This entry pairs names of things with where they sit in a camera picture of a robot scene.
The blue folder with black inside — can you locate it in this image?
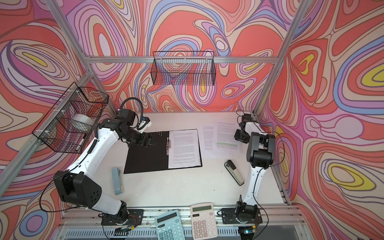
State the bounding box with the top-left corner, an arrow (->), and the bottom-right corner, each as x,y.
123,128 -> 203,175

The printed white paper sheet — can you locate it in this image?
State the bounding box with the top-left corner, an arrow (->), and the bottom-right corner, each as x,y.
168,129 -> 202,169

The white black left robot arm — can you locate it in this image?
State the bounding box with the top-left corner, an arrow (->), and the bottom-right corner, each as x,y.
53,117 -> 156,225

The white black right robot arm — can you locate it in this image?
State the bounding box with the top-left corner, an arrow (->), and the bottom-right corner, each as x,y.
235,119 -> 276,216

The beige black stapler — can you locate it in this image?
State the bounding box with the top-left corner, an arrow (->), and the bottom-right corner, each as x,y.
224,160 -> 245,186

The light blue stapler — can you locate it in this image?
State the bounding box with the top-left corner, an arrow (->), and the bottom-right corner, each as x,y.
112,167 -> 124,196

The white tape roll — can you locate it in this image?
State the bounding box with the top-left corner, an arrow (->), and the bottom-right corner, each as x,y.
70,114 -> 94,130

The black marker pen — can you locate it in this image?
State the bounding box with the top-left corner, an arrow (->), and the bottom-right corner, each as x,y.
76,135 -> 87,153

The teal calculator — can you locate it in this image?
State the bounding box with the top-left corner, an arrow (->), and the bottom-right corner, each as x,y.
155,210 -> 185,240

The pink white calculator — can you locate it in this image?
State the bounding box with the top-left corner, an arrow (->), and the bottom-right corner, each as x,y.
190,203 -> 219,240

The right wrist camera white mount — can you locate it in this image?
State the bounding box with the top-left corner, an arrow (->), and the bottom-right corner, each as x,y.
237,114 -> 254,128

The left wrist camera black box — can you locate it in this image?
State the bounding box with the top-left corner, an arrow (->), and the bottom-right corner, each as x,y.
118,97 -> 152,133

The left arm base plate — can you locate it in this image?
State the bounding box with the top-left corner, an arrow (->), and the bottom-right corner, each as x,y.
98,209 -> 144,233

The black wire basket back wall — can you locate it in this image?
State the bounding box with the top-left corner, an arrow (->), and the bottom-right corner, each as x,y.
151,51 -> 217,86

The black wire basket wall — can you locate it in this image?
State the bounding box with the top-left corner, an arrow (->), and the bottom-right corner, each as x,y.
151,51 -> 217,86
32,83 -> 109,154

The black wire basket left wall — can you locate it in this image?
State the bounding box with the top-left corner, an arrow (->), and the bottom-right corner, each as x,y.
32,83 -> 109,154

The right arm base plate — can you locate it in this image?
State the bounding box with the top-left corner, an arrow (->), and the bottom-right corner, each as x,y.
221,206 -> 263,235

